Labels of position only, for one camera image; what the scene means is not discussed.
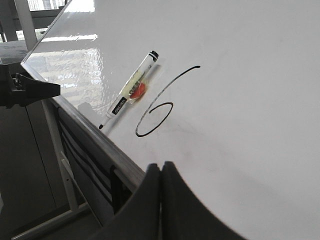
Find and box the white metal stand frame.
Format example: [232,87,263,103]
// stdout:
[11,100,102,240]

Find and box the red round magnet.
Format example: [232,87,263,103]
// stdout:
[130,82,146,100]

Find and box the grey aluminium whiteboard frame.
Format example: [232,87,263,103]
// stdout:
[20,62,146,191]

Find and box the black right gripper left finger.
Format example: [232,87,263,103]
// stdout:
[90,163,161,240]

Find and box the white black whiteboard marker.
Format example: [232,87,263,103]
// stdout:
[98,50,159,130]

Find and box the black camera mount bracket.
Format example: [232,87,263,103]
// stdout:
[0,64,61,109]

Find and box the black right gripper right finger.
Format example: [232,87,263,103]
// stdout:
[161,161,244,240]

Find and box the white whiteboard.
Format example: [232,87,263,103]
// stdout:
[22,0,320,240]

